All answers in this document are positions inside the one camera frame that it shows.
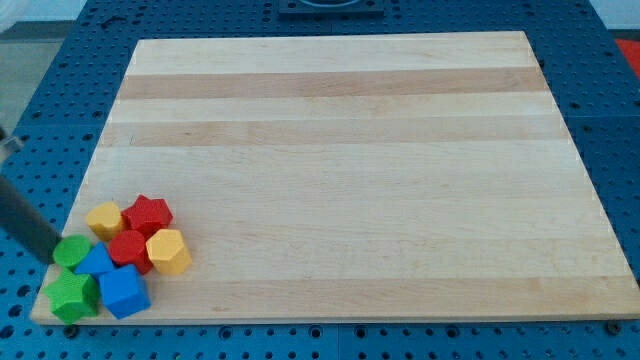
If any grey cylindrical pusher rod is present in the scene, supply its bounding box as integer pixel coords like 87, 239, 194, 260
0, 127, 63, 266

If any red star block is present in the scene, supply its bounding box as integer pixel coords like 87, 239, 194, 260
122, 195, 173, 239

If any green star block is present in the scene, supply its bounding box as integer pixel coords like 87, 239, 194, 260
44, 269, 100, 325

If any green cylinder block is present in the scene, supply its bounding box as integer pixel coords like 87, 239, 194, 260
53, 235, 92, 271

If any yellow heart block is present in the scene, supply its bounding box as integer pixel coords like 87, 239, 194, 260
85, 202, 127, 242

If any blue triangle block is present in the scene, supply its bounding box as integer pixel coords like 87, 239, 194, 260
74, 242, 116, 280

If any red cylinder block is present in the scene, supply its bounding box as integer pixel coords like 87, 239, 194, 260
107, 230, 153, 275

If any blue cube block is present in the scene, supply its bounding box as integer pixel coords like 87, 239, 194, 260
99, 265, 151, 319

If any yellow hexagon block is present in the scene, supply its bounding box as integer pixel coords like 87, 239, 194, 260
146, 229, 192, 275

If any wooden board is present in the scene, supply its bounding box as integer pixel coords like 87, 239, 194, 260
64, 31, 639, 325

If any red object at right edge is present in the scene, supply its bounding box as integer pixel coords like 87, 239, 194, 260
615, 39, 640, 77

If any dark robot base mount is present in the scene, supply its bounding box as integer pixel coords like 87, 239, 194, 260
276, 0, 385, 18

